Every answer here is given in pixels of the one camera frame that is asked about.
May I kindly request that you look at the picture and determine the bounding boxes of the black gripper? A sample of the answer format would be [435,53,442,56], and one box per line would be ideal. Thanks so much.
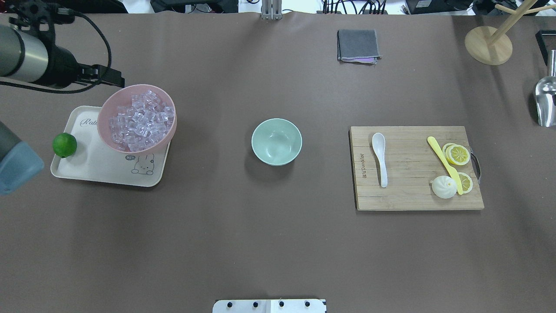
[77,64,125,88]

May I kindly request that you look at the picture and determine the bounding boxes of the white ceramic spoon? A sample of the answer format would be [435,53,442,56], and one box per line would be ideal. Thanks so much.
[371,133,388,188]

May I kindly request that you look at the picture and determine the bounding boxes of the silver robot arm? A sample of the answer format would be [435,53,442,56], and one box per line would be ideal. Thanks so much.
[0,123,44,195]
[1,26,125,89]

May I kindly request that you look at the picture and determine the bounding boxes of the pink bowl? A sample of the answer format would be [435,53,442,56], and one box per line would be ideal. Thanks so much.
[97,84,178,155]

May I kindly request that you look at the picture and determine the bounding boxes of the pile of clear ice cubes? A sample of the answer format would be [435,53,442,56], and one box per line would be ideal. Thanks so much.
[105,88,176,153]

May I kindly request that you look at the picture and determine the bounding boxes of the mint green bowl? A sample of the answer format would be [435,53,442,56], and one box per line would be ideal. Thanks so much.
[251,118,303,166]

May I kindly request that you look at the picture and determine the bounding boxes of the metal ice scoop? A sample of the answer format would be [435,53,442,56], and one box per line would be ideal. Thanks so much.
[535,50,556,127]

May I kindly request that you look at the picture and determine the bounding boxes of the green lime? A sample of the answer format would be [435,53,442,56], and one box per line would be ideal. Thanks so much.
[52,132,77,158]

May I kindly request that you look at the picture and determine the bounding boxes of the cream rectangular rabbit tray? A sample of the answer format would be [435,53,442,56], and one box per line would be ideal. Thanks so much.
[50,106,169,187]

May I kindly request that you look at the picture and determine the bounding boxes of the grey folded cloth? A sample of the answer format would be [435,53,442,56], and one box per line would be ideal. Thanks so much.
[336,29,383,65]

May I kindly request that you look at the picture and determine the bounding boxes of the bamboo cutting board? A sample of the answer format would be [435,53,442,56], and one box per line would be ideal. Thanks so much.
[349,126,484,211]

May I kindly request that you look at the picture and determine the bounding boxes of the yellow plastic knife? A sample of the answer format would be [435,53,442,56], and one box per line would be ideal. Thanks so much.
[427,136,464,195]

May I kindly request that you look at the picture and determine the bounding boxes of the lemon slice near bun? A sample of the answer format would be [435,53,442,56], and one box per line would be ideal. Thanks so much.
[458,172,474,194]

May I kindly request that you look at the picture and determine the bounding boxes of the wooden mug tree stand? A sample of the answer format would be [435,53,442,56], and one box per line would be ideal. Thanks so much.
[464,0,556,66]

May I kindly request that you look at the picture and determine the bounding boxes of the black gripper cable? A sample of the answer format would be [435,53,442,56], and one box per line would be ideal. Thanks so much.
[0,9,113,95]

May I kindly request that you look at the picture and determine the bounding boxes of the aluminium frame post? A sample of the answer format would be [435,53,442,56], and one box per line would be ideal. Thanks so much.
[260,0,283,20]

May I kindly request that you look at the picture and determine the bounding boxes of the black wire glass rack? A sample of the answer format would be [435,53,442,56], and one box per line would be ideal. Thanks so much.
[535,30,556,65]

